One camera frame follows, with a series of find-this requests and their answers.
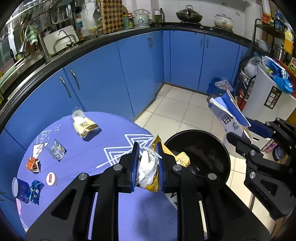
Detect checkered cutting board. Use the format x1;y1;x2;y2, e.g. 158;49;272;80
99;0;123;34

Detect yellow crushed carton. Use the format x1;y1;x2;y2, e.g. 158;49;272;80
144;137;190;193

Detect gold white snack bag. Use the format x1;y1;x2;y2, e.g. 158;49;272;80
73;116;100;138

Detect black round trash bin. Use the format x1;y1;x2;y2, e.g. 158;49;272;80
165;129;231;183

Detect blue paper cup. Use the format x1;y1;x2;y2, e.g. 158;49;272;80
11;177;30;204

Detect blue white milk carton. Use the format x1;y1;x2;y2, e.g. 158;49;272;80
208;90;251;141

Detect white air purifier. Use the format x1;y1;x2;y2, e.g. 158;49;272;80
242;67;295;123

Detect white round bottle cap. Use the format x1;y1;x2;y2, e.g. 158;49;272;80
46;172;58;186

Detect blue foil candy wrapper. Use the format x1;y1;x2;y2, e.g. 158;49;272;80
29;180;44;205

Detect yellow oil bottle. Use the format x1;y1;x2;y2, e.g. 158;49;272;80
284;30;294;55

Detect blue plastic snack bag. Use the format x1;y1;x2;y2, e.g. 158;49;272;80
262;56;293;94

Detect blue kitchen cabinets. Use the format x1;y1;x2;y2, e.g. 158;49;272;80
1;30;247;195

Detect orange white crumpled carton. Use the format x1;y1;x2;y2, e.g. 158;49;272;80
26;157;40;173

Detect black wok with lid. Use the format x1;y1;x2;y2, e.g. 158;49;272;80
176;4;203;24

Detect clear plastic cup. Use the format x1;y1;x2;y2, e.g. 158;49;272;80
72;106;85;119

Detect steel sink faucet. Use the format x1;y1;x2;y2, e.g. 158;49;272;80
53;30;77;53

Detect grey bin blue bag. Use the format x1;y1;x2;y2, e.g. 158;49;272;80
207;77;234;96

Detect silver foil blister pack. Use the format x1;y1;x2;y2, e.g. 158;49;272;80
47;140;67;162

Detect mint green kettle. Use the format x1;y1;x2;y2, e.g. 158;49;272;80
132;9;151;28

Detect white clay pot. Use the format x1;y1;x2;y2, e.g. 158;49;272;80
214;14;233;31

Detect white tissue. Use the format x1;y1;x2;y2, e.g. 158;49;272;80
136;148;162;192

